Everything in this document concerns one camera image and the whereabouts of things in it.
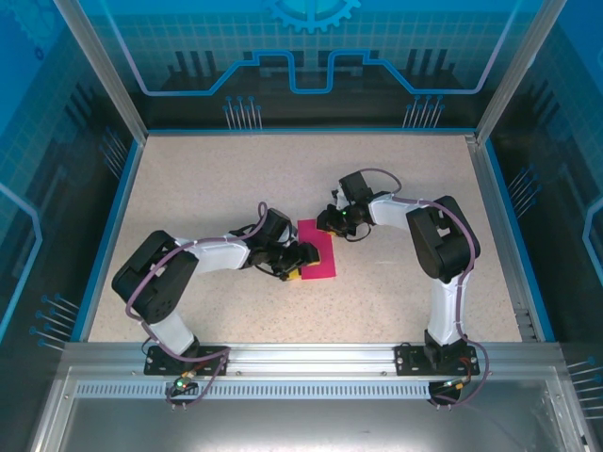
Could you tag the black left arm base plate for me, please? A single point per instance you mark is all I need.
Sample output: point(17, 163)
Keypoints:
point(158, 365)

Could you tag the aluminium mounting rail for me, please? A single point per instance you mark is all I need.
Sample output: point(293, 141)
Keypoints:
point(311, 358)

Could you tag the pink paper sheet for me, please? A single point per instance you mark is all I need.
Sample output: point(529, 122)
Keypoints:
point(322, 263)

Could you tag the aluminium frame post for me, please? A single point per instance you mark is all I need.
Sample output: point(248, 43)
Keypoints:
point(518, 70)
point(108, 75)

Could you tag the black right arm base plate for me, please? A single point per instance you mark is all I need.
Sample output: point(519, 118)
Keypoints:
point(410, 362)

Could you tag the grey metal tray panel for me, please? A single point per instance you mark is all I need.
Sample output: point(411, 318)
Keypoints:
point(306, 426)

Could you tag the aluminium side rail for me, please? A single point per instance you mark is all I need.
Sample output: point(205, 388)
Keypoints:
point(499, 235)

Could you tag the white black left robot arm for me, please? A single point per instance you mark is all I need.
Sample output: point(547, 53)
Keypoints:
point(216, 256)

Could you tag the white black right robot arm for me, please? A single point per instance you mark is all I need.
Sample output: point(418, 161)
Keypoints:
point(391, 216)

